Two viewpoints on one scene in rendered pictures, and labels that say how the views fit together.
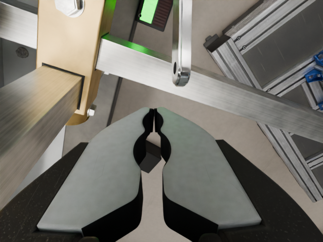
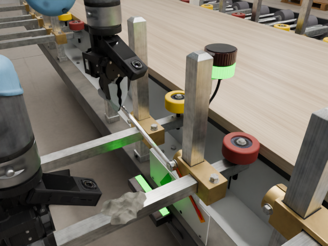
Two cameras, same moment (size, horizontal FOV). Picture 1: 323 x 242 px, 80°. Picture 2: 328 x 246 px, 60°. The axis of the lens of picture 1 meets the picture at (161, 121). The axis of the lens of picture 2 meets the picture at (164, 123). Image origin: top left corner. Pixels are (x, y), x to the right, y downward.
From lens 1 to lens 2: 0.64 m
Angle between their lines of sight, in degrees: 43
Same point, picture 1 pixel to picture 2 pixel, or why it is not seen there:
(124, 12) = (148, 172)
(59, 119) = (134, 102)
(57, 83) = (141, 111)
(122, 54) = (134, 132)
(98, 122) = not seen: hidden behind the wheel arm
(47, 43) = (152, 120)
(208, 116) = not seen: outside the picture
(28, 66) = (167, 146)
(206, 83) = (103, 141)
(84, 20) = (148, 128)
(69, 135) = (127, 127)
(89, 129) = not seen: hidden behind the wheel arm
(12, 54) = (175, 145)
